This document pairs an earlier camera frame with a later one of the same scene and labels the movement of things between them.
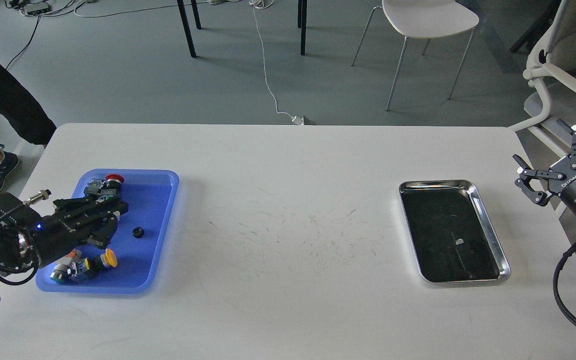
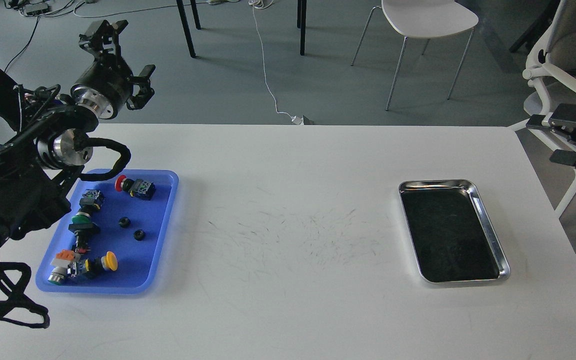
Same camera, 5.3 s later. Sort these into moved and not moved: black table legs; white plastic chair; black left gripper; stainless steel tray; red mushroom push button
Moved: red mushroom push button; black left gripper
Not moved: stainless steel tray; white plastic chair; black table legs
